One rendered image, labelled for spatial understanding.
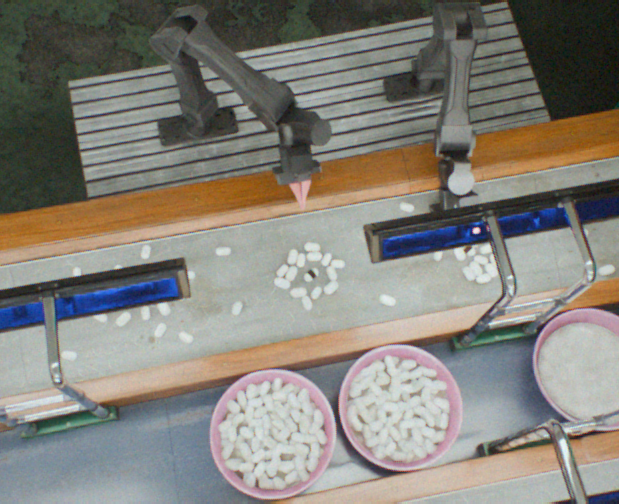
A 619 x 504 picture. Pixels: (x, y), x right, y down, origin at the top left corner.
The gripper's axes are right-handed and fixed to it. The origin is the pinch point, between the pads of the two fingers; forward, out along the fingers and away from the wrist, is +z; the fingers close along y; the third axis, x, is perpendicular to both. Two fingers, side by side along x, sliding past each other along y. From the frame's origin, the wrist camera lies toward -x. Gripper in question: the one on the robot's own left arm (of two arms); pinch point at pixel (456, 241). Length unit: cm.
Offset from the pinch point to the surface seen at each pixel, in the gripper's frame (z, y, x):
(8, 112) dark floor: -28, -116, 124
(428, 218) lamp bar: -17.9, -14.8, -29.2
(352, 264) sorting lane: 1.3, -24.9, 1.8
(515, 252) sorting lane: 5.0, 13.6, -1.4
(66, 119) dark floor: -24, -97, 120
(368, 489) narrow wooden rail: 38, -34, -32
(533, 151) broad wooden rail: -14.5, 24.7, 11.8
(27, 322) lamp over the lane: -13, -91, -29
